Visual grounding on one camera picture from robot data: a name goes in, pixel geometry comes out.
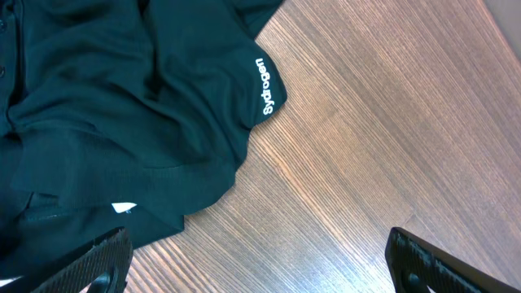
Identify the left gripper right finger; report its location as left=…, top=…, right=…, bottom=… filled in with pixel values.
left=385, top=227, right=520, bottom=293

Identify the black garment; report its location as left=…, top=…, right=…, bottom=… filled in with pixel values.
left=1, top=0, right=287, bottom=279

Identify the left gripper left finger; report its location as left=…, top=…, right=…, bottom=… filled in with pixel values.
left=1, top=227, right=134, bottom=293

